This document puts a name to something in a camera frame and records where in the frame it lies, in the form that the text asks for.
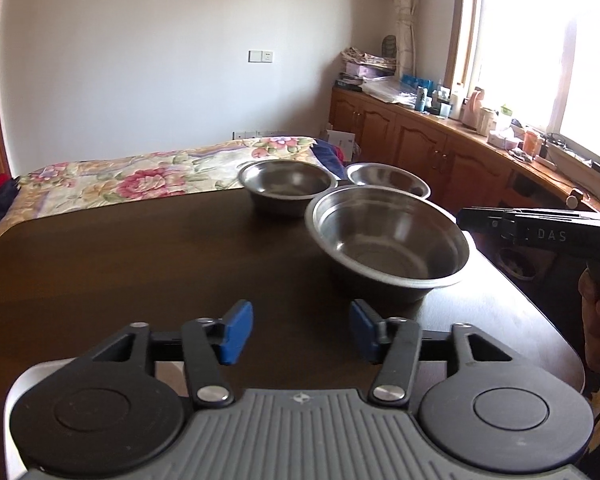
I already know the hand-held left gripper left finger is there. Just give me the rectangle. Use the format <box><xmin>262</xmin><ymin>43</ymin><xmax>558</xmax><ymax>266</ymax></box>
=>
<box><xmin>87</xmin><ymin>300</ymin><xmax>254</xmax><ymax>409</ymax></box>

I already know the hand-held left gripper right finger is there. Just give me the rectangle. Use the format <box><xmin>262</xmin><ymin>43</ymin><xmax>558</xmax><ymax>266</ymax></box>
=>
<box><xmin>349</xmin><ymin>300</ymin><xmax>515</xmax><ymax>408</ymax></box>

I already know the stack of papers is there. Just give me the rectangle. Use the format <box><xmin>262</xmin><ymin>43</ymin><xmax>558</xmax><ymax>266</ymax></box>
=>
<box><xmin>336</xmin><ymin>47</ymin><xmax>398</xmax><ymax>92</ymax></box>

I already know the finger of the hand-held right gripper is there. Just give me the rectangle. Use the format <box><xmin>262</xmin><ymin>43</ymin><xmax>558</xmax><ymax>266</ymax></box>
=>
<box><xmin>456</xmin><ymin>207</ymin><xmax>519</xmax><ymax>242</ymax></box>

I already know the wooden framed window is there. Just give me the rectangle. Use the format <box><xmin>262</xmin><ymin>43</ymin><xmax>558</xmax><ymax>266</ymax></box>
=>
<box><xmin>450</xmin><ymin>0</ymin><xmax>600</xmax><ymax>182</ymax></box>

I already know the small steel bowl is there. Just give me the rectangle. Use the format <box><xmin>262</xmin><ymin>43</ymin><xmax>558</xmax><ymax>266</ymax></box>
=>
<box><xmin>346</xmin><ymin>162</ymin><xmax>431</xmax><ymax>200</ymax></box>

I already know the red cloth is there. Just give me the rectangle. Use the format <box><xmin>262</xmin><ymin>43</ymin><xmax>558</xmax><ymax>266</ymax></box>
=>
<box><xmin>0</xmin><ymin>174</ymin><xmax>22</xmax><ymax>206</ymax></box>

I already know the wooden cabinet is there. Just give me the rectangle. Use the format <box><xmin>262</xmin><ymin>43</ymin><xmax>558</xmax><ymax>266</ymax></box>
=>
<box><xmin>330</xmin><ymin>85</ymin><xmax>600</xmax><ymax>286</ymax></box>

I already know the clear plastic bag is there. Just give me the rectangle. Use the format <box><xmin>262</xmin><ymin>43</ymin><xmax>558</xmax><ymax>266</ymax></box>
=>
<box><xmin>362</xmin><ymin>77</ymin><xmax>421</xmax><ymax>106</ymax></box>

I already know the white paper box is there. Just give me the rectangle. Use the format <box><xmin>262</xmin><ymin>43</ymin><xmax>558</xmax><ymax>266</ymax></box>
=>
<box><xmin>327</xmin><ymin>130</ymin><xmax>356</xmax><ymax>159</ymax></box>

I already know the large steel bowl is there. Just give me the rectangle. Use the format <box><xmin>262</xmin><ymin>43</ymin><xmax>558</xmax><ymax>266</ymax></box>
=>
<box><xmin>305</xmin><ymin>185</ymin><xmax>471</xmax><ymax>304</ymax></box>

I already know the floral bedspread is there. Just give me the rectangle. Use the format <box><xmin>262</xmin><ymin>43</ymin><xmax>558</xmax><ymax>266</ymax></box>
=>
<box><xmin>0</xmin><ymin>135</ymin><xmax>348</xmax><ymax>261</ymax></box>

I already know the patterned cream curtain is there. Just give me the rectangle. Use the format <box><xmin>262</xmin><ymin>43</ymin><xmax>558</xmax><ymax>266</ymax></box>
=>
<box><xmin>390</xmin><ymin>0</ymin><xmax>424</xmax><ymax>79</ymax></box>

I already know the floral square plate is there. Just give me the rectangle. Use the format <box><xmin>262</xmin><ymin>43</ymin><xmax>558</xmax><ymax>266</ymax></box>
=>
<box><xmin>4</xmin><ymin>359</ymin><xmax>191</xmax><ymax>480</ymax></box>

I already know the medium steel bowl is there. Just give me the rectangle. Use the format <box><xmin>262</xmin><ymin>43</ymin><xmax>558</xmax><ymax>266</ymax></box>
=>
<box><xmin>238</xmin><ymin>160</ymin><xmax>339</xmax><ymax>217</ymax></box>

